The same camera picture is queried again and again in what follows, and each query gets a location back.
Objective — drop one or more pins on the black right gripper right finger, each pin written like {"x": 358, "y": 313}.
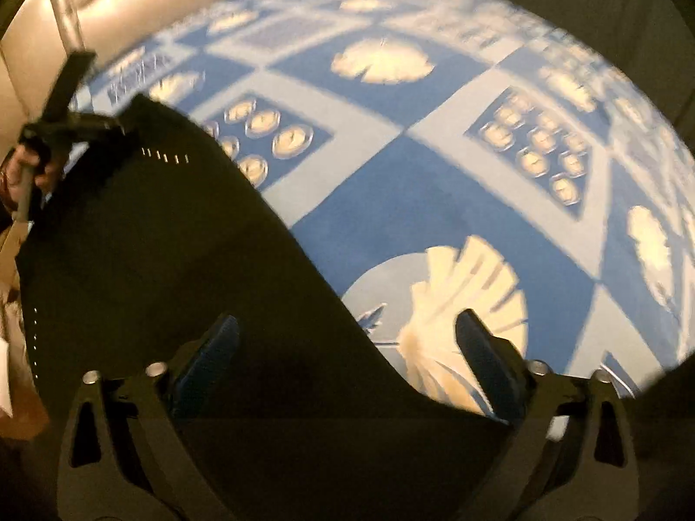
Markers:
{"x": 570, "y": 454}

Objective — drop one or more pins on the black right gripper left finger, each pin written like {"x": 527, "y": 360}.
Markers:
{"x": 121, "y": 457}

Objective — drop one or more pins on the black pants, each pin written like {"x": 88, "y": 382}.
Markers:
{"x": 152, "y": 237}

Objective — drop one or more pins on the person's left hand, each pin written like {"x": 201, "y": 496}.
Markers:
{"x": 18, "y": 164}

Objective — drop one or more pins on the cream tufted leather headboard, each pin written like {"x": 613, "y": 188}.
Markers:
{"x": 108, "y": 5}

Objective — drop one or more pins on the blue patterned bed sheet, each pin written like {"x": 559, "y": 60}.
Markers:
{"x": 432, "y": 156}

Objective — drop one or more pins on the dark green curtain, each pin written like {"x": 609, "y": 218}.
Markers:
{"x": 648, "y": 40}

